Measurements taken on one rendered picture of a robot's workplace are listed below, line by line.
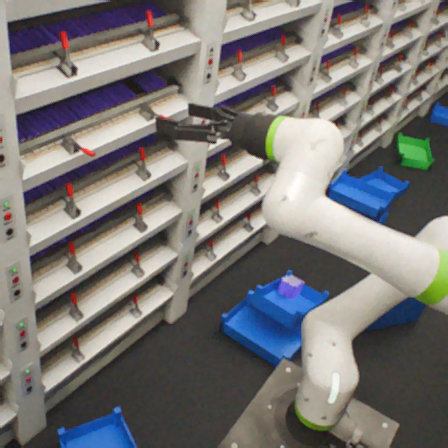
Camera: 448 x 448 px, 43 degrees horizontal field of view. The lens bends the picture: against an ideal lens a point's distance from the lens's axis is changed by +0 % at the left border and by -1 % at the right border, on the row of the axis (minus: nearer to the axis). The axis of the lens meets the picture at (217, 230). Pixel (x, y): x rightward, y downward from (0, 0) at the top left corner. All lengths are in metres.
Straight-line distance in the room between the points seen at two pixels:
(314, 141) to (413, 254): 0.30
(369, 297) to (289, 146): 0.51
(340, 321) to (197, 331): 0.87
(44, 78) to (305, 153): 0.58
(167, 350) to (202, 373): 0.16
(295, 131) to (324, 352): 0.59
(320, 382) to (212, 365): 0.80
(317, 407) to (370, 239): 0.51
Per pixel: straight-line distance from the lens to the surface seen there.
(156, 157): 1.74
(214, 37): 1.66
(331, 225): 1.08
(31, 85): 1.26
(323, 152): 1.08
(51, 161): 1.37
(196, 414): 2.00
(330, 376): 1.41
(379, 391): 2.24
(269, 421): 1.59
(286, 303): 2.35
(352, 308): 1.47
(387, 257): 1.14
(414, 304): 2.47
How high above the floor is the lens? 1.65
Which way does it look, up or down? 37 degrees down
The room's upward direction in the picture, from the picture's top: 9 degrees clockwise
